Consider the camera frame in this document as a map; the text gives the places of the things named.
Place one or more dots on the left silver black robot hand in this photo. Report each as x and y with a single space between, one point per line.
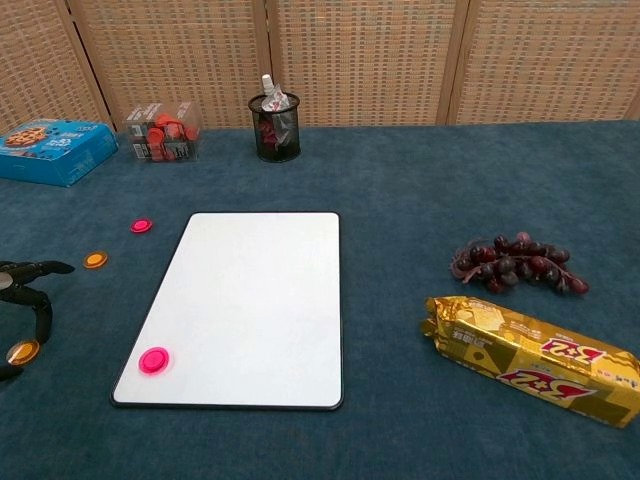
30 270

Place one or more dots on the orange round magnet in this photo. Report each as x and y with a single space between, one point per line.
22 352
95 260

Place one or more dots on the pink round magnet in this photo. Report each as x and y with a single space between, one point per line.
155 360
141 225

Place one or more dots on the white board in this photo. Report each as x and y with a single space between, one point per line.
250 310

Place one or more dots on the blue cookie box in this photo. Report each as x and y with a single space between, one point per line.
55 150

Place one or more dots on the clear box of orange magnets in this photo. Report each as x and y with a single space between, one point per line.
165 132

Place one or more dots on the black mesh pen holder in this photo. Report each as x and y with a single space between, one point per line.
277 145

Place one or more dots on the crumpled silver wrapper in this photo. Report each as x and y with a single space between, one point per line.
275 103

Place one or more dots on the small white bottle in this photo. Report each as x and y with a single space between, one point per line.
267 82

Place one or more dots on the blue felt table cover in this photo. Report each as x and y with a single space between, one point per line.
400 190

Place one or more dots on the woven rattan folding screen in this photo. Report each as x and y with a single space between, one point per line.
360 55

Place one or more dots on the bunch of dark purple grapes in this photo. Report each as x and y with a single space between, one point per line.
510 262

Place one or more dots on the gold biscuit packet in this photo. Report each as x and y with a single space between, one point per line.
525 355

